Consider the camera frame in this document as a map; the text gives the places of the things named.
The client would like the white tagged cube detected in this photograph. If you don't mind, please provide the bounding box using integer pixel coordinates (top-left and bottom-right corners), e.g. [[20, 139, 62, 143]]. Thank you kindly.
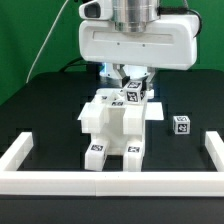
[[173, 115, 190, 134], [123, 80, 142, 104]]

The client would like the white chair back piece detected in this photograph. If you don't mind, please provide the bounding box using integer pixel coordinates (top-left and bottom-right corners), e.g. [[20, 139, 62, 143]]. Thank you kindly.
[[78, 88, 154, 135]]

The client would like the white marker base plate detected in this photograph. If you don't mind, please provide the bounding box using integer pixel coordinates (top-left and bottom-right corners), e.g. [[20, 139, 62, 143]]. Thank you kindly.
[[77, 102, 164, 120]]

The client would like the white cable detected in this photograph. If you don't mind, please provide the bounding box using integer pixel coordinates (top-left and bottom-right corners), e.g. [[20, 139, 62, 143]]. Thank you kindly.
[[25, 0, 70, 84]]

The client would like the black cable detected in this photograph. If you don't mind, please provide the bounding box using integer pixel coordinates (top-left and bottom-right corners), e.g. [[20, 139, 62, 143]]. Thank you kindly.
[[59, 56, 84, 73]]

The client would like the white U-shaped frame fence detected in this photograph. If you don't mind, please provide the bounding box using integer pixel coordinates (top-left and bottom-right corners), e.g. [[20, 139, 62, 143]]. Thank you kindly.
[[0, 131, 224, 197]]

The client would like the white chair seat piece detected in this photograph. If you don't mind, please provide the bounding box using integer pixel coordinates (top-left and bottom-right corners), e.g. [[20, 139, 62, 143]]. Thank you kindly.
[[100, 101, 128, 155]]

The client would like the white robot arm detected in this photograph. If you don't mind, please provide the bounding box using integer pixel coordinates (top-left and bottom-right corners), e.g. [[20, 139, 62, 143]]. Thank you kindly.
[[79, 0, 202, 86]]

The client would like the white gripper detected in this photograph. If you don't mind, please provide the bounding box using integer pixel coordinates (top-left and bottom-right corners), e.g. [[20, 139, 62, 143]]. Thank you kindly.
[[79, 0, 202, 91]]

